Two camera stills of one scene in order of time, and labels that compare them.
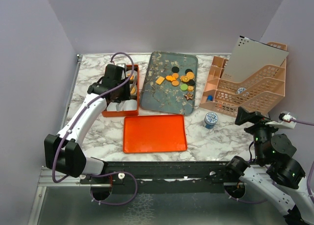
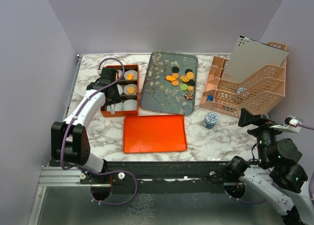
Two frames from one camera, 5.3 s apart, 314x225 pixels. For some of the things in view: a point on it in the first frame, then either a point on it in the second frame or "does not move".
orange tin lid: x=154 y=133 does not move
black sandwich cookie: x=191 y=82 does not move
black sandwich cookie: x=175 y=69 does not move
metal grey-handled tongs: x=133 y=82 -> x=112 y=109
